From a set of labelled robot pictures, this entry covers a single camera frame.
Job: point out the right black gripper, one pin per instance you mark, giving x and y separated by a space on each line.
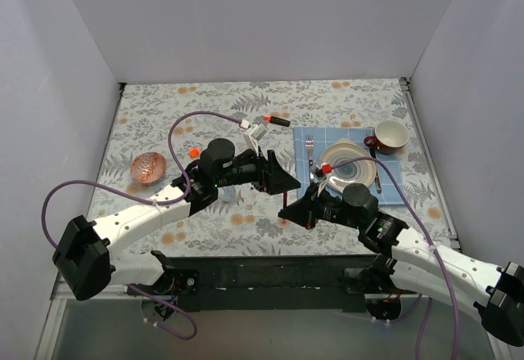
311 207

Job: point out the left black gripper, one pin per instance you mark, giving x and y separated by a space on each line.
264 173

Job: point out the light blue marker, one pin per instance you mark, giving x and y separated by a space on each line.
228 194

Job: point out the orange highlighter cap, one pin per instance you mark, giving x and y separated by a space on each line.
194 152

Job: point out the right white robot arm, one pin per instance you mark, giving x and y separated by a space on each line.
491 294

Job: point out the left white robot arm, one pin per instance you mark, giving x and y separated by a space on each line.
88 255

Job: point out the silver fork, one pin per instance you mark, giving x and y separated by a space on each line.
309 146

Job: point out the orange black highlighter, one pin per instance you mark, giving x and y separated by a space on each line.
277 120

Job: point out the beige ceramic plate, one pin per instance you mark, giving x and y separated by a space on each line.
362 171

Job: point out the red white cup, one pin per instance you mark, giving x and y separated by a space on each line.
388 137

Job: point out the orange patterned bowl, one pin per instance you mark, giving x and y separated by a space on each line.
148 168

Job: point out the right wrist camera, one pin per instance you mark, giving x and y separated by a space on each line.
322 173

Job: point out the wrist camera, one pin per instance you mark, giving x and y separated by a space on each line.
252 134
322 173

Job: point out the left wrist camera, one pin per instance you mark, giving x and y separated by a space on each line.
252 134

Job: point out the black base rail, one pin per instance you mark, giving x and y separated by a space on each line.
352 284

